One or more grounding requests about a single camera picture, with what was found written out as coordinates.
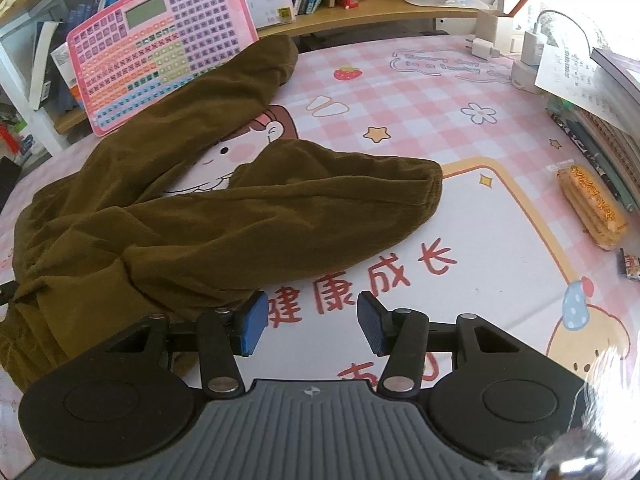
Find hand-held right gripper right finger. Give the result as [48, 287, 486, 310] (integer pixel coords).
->
[357, 290, 532, 394]

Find white barcode box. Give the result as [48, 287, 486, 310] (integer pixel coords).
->
[243, 0, 297, 29]

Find olive green pants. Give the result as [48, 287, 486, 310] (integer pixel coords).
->
[0, 35, 444, 394]

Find white charger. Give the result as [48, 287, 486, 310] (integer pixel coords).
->
[522, 29, 547, 67]

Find small white plug adapter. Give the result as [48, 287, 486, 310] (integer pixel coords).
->
[466, 35, 502, 60]

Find leaning white cover book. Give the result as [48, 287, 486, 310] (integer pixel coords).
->
[29, 20, 65, 112]

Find grey hardcover book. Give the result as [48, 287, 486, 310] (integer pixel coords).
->
[590, 47, 640, 103]

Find orange cracker packet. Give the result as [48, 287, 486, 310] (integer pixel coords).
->
[556, 162, 630, 252]

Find white pen holder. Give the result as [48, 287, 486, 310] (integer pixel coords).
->
[475, 10, 514, 59]

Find wooden bookshelf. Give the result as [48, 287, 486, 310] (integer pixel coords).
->
[0, 0, 501, 153]

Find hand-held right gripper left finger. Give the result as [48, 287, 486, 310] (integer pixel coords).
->
[97, 291, 271, 394]

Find small candy packet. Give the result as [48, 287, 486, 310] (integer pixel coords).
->
[619, 248, 640, 279]

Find pink learning tablet board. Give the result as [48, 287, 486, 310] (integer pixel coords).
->
[66, 0, 260, 137]

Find stack of notebooks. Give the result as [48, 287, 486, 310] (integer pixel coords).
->
[546, 95, 640, 212]

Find fluffy grey sleeve cuff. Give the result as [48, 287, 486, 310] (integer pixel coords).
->
[492, 340, 640, 480]

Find white power strip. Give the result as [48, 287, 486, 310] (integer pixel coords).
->
[510, 59, 547, 94]

